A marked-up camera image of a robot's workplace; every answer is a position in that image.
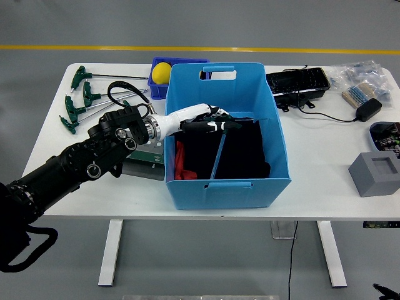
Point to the black table control panel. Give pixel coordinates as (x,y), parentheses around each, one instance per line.
(375,224)

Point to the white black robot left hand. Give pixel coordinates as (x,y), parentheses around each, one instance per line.
(175,120)

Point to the black plastic tray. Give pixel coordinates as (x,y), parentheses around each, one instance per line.
(300,79)

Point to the black cloth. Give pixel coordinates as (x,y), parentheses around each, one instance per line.
(243,150)

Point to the large light blue plastic box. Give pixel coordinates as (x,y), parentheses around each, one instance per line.
(225,197)

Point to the grey under-table control box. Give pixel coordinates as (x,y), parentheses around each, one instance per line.
(279,231)

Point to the black device with mounting tabs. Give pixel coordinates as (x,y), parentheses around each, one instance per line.
(286,104)

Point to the black power adapter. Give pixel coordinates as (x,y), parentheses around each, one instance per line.
(368,109)

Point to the blue-rimmed parts tray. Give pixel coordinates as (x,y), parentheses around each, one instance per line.
(372,132)

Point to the small dark blue bin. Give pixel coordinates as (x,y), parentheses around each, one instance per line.
(157,92)

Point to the circuit board parts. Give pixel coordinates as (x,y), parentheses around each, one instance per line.
(387,140)

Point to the yellow ball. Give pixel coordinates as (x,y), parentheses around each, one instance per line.
(161,73)

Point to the red cloth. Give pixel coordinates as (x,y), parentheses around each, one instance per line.
(181,159)

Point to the green SATA wrench holder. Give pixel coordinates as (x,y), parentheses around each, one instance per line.
(150,156)

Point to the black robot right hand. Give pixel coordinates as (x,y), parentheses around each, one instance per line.
(387,295)

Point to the white table leg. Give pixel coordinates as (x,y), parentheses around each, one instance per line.
(109,253)
(331,253)

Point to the grey block with square recess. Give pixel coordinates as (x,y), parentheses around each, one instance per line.
(375,184)

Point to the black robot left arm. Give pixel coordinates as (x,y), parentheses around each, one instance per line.
(78,159)

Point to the clear plastic bags of parts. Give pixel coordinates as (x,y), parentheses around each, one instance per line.
(365,72)

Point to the blue resistor strip bundle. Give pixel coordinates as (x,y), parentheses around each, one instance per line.
(357,93)

